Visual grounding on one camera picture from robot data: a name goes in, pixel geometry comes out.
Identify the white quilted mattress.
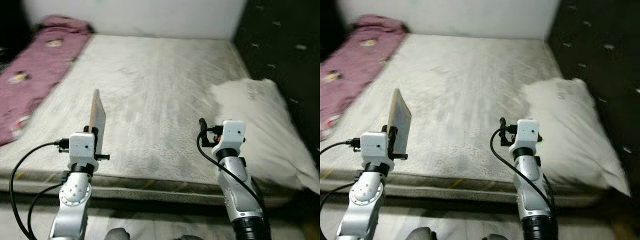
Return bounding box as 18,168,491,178
320,34,616,206
0,34,306,208

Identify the purple cartoon print blanket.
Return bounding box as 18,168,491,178
0,15,92,147
320,14,407,143

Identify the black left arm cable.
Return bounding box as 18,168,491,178
10,140,71,240
27,182,66,240
320,140,363,157
320,182,358,207

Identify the grey left robot leg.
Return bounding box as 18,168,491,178
107,227,132,240
410,227,436,240

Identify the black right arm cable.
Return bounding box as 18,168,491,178
490,124,558,221
196,125,268,221

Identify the white pillow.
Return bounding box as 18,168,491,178
520,77,632,197
210,78,321,193

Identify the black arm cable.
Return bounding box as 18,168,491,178
490,124,558,221
10,140,71,240
320,182,358,207
320,140,363,157
27,182,66,240
196,125,268,221

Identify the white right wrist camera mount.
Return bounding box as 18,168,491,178
211,120,247,161
511,119,542,160

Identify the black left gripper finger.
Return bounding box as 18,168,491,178
382,126,399,151
84,126,99,150

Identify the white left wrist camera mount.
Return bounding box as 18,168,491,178
360,131,393,173
68,132,99,173

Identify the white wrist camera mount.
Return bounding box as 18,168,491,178
360,131,393,173
211,120,247,161
511,119,542,160
68,132,99,173

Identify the black tufted headboard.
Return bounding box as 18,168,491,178
234,0,321,136
547,0,640,166

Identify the colourful children's book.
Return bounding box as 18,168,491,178
88,89,107,156
386,88,413,156

